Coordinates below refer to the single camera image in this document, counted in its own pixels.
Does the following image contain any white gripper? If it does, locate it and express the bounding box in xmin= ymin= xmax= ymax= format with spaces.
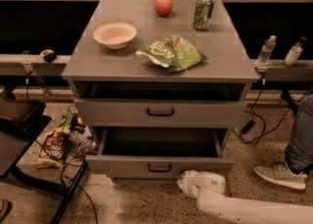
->
xmin=177 ymin=170 xmax=226 ymax=199

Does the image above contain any gray drawer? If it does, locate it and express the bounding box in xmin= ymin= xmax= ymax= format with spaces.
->
xmin=74 ymin=99 xmax=246 ymax=128
xmin=86 ymin=127 xmax=234 ymax=179

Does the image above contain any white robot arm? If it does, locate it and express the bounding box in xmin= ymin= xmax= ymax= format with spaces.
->
xmin=178 ymin=170 xmax=313 ymax=224

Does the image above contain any gray drawer cabinet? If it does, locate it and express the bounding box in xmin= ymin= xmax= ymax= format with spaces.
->
xmin=61 ymin=0 xmax=260 ymax=151

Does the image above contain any gray knit sneaker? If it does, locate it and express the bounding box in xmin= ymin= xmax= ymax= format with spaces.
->
xmin=253 ymin=163 xmax=307 ymax=190

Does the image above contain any person leg in jeans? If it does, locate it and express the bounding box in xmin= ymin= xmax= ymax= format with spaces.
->
xmin=285 ymin=95 xmax=313 ymax=174

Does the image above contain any plastic bottle on floor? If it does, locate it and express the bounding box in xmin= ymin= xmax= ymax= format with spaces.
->
xmin=68 ymin=130 xmax=98 ymax=156

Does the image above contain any green chip bag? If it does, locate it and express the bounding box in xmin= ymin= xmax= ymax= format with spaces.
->
xmin=136 ymin=35 xmax=207 ymax=72

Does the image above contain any green bag on floor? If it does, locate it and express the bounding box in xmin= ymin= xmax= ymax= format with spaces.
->
xmin=59 ymin=106 xmax=77 ymax=127

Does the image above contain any clear water bottle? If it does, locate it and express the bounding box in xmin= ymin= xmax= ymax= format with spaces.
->
xmin=256 ymin=35 xmax=277 ymax=66

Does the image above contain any brown snack bag on floor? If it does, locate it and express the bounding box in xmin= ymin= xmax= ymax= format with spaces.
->
xmin=35 ymin=128 xmax=67 ymax=169

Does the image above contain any white bowl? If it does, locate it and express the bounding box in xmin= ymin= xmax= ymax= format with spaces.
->
xmin=93 ymin=22 xmax=137 ymax=50

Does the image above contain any red apple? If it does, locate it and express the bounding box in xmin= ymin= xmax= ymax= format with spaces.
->
xmin=155 ymin=0 xmax=173 ymax=17

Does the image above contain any green soda can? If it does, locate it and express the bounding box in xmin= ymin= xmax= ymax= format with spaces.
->
xmin=194 ymin=0 xmax=214 ymax=30

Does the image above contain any black cart at left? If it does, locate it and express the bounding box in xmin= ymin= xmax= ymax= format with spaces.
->
xmin=0 ymin=88 xmax=87 ymax=224

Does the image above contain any black yellow tape measure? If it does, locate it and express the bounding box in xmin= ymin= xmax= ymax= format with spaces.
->
xmin=40 ymin=49 xmax=57 ymax=63

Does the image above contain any black power cable with adapter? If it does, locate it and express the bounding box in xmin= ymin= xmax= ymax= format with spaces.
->
xmin=232 ymin=77 xmax=311 ymax=145

